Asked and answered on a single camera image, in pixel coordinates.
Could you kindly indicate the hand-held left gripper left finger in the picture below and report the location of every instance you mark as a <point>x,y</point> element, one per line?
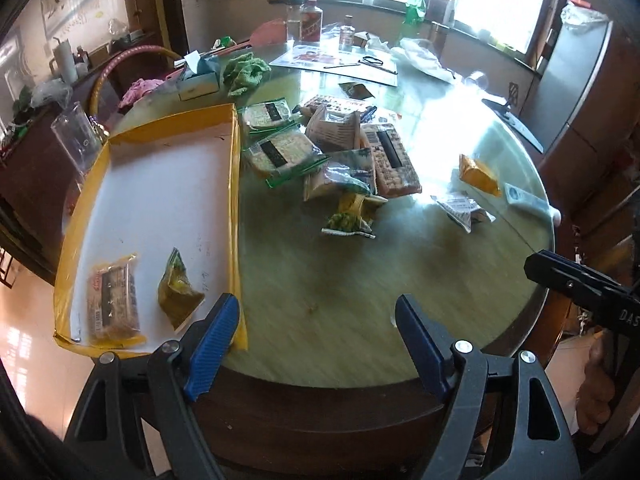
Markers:
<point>212,345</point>

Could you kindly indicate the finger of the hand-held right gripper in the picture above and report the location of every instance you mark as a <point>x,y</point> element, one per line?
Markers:
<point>560,275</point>

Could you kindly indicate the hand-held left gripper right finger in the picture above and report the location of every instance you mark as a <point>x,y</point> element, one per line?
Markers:
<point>425,350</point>

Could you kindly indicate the yellow green snack packet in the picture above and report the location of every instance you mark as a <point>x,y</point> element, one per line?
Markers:
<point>177,292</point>
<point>345,224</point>
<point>362,203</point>

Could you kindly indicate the brown cracker packet black label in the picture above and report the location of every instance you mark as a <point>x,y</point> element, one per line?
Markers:
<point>112,300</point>

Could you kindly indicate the white printed snack packet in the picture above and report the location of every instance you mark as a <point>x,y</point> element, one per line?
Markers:
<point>332,130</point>
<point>462,210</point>

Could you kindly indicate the orange yellow snack packet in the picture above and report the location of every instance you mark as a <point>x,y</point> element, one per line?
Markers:
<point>477,175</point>

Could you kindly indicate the yellow-edged white cardboard box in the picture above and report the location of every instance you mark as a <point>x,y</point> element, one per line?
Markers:
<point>165,185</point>

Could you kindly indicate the orange cracker packet black label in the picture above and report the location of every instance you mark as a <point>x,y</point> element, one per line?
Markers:
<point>390,160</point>

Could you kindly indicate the green white landscape snack packet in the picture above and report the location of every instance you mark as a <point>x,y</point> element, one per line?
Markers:
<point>340,175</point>

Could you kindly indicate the round cracker packet green zip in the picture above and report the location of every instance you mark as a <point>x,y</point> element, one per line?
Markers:
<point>266,115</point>
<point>280,152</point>

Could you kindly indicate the person's right hand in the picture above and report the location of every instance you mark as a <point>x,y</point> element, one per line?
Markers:
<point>597,390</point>

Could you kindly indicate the black flat stand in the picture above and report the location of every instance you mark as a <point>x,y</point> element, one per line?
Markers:
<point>515,120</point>

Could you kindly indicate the grey refrigerator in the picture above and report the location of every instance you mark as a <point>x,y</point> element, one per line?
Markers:
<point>575,90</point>

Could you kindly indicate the dark wooden sideboard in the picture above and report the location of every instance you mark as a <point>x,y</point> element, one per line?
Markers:
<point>30,175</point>

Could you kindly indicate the clear glass pitcher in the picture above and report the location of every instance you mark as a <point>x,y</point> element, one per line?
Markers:
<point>75,135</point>

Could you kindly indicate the crumpled white plastic bag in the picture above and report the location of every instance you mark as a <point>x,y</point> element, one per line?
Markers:
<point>582,15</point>

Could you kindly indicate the red white cracker packet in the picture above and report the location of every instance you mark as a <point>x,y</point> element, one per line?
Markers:
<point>335,104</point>

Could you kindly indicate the teal tissue box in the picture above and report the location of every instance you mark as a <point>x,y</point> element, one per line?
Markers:
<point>200,82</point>

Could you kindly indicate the pink cloth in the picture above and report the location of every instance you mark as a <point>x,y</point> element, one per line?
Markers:
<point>142,90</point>

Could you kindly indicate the small dark green packet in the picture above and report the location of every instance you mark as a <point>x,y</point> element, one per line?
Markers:
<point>357,91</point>

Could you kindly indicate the green cloth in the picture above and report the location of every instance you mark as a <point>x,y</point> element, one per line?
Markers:
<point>245,72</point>

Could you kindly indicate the thin black stick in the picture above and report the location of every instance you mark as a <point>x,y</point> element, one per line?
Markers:
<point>342,65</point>

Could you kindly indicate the clear plastic bag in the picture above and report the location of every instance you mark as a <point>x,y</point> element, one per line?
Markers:
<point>47,92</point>

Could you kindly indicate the pink yellow hula hoop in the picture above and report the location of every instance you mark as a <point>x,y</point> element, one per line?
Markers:
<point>125,55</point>

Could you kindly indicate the green plastic bottle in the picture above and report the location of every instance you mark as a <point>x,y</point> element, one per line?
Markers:
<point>414,7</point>

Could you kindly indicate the printed paper sheet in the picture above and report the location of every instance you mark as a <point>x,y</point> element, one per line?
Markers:
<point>320,57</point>

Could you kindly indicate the small cardboard carton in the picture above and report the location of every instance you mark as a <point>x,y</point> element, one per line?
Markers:
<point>361,39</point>

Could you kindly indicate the pink fly swatter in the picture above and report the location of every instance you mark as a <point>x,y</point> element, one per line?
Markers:
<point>270,32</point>

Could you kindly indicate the white tumbler with straw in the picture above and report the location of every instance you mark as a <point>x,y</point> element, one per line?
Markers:
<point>64,62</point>

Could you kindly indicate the small clear bottle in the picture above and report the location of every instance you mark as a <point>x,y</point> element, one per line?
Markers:
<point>347,35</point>

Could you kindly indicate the red white liquor bottle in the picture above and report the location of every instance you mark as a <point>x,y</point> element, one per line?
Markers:
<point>311,22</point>

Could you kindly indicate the clear glass jar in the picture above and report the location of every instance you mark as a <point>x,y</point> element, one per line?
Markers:
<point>295,17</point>

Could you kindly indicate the wall poster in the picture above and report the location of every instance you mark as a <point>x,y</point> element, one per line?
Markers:
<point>75,0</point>

